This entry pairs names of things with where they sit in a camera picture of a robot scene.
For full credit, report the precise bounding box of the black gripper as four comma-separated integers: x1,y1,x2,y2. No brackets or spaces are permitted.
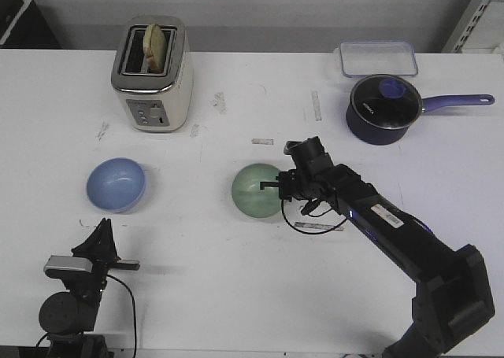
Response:
260,153,334,201
62,218,140,295

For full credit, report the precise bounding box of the green bowl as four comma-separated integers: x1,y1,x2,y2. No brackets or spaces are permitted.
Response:
232,163,281,219

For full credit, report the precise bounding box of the blue bowl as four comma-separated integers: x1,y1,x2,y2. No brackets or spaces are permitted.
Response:
86,157,147,213

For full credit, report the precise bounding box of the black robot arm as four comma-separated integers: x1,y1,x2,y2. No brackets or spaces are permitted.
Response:
260,154,495,357
39,218,140,357

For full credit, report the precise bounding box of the dark blue saucepan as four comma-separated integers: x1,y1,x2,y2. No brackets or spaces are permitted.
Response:
346,94,495,146

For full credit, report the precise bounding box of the glass pot lid blue knob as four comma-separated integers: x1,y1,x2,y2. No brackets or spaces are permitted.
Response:
350,74,422,130

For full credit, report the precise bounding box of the cream and steel toaster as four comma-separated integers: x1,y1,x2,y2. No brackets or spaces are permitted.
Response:
111,15,194,132

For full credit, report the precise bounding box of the clear plastic food container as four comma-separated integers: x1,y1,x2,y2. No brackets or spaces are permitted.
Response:
335,41,418,78

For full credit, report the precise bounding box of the slice of toast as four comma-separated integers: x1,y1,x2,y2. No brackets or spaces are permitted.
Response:
143,24,168,73

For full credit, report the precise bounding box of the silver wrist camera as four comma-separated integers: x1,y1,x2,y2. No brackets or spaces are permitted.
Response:
283,136,325,165
43,255,93,279

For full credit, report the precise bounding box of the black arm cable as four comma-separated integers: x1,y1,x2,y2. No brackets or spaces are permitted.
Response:
280,198,347,236
105,273,138,356

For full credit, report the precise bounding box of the white slotted metal rack post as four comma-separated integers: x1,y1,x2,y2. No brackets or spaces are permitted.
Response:
441,0,503,54

